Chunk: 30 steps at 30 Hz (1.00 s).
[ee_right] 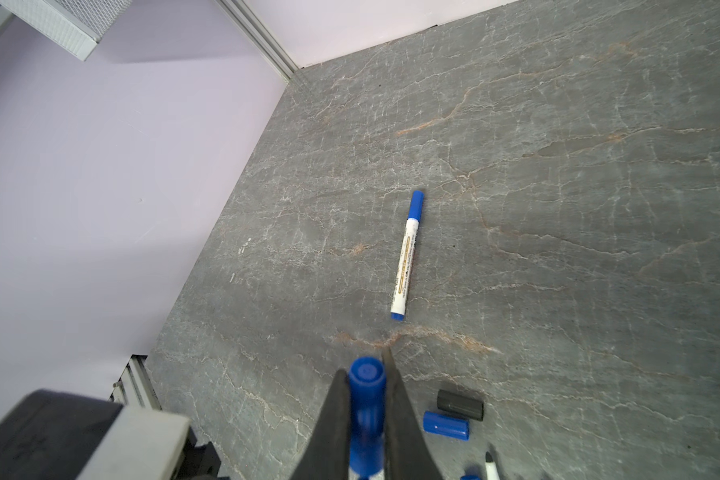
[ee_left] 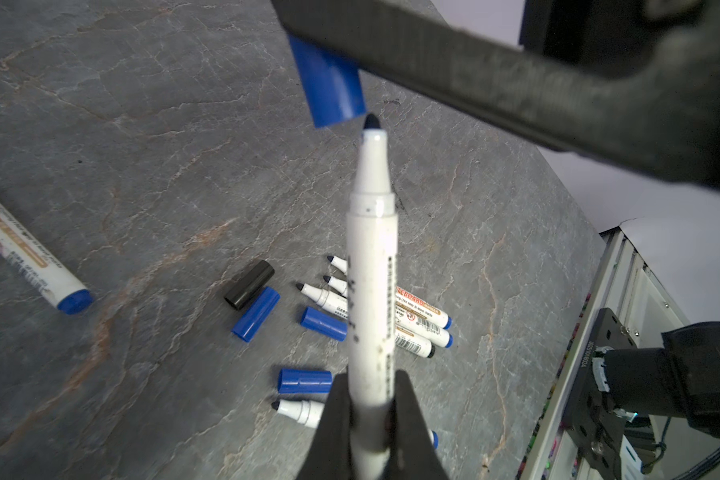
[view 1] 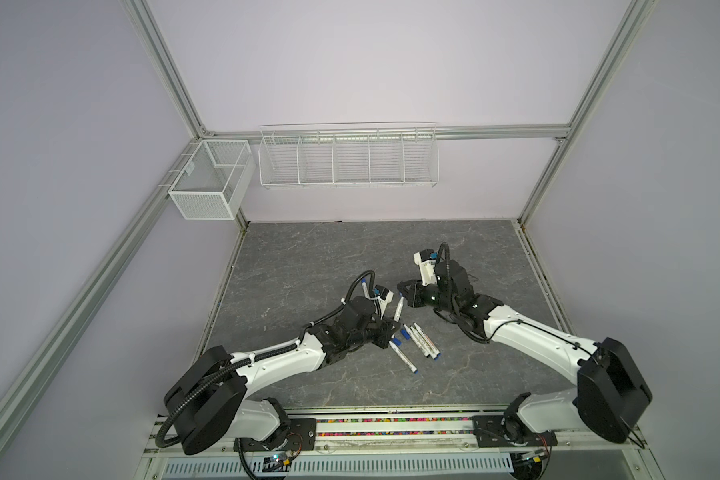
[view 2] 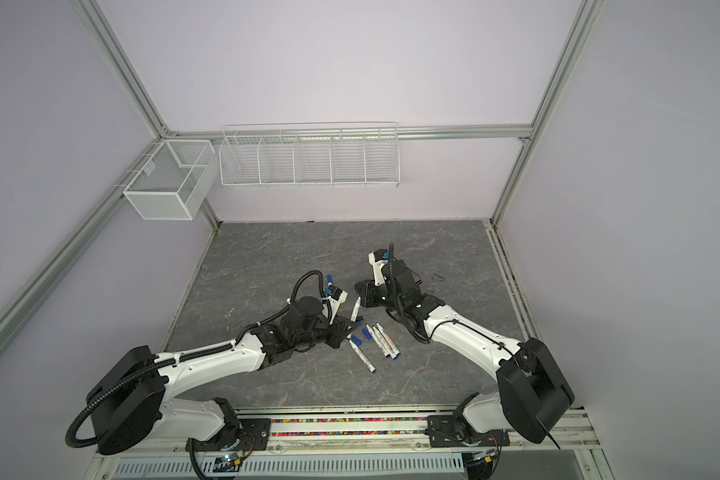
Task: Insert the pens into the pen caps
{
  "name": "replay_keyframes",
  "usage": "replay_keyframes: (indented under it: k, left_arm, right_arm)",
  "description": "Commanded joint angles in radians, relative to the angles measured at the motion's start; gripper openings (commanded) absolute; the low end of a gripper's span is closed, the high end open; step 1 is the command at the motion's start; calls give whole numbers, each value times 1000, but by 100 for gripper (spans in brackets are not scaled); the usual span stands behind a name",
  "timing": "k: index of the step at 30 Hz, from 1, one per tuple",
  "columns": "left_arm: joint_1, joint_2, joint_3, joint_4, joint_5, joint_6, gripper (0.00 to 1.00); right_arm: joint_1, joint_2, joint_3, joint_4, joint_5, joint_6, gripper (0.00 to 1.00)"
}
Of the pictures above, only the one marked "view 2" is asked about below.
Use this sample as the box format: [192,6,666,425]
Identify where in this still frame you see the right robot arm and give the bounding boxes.
[355,249,575,445]

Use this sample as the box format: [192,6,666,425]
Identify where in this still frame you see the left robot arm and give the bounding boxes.
[64,296,357,455]

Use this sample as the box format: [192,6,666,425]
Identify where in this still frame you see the white mesh box basket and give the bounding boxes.
[124,139,220,221]

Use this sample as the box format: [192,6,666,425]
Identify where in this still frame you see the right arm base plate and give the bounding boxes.
[425,414,510,448]

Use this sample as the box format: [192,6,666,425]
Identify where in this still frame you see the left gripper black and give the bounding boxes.
[294,313,358,349]

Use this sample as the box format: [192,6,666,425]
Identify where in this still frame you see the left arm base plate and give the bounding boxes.
[193,418,272,452]

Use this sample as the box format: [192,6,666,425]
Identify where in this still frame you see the white wire wall basket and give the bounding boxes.
[218,122,401,189]

